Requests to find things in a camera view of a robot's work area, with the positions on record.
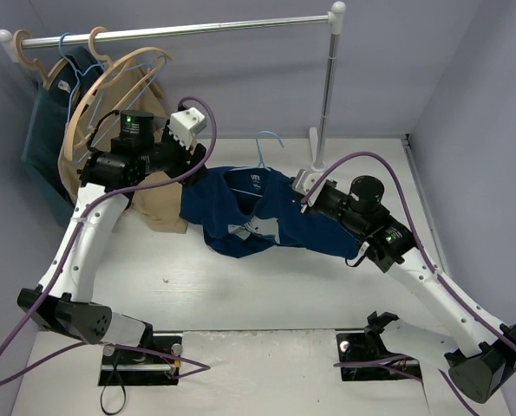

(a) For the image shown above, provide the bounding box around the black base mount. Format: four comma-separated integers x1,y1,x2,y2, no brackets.
333,312,422,383
97,331,185,387

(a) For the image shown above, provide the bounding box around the wooden hanger far left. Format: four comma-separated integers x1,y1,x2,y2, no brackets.
10,29,70,94

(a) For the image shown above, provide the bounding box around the dark teal hanging shirt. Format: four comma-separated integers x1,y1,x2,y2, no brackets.
20,46,107,231

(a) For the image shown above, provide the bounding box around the beige hanging shirt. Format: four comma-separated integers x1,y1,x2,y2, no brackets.
57,68,187,234

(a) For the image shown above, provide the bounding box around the blue Mickey Mouse t-shirt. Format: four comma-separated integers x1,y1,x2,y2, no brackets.
180,166,359,258

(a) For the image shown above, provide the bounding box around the light blue wire hanger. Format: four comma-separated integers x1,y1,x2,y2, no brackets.
62,52,168,165
58,32,104,123
230,130,284,198

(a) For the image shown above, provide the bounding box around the silver clothes rack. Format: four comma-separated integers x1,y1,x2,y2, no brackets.
0,1,346,172

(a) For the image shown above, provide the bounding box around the wooden hanger with beige shirt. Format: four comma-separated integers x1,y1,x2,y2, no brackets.
60,27,173,163

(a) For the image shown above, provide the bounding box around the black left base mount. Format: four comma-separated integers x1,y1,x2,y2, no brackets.
97,331,185,387

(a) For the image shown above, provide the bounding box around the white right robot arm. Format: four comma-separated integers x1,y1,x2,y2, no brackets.
291,169,516,404

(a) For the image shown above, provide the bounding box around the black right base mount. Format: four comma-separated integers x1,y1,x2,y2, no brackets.
333,312,422,383

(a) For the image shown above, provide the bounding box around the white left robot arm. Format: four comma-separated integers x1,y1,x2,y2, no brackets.
17,106,206,364

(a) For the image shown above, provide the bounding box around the black looped strap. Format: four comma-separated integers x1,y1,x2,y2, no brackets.
100,363,127,414

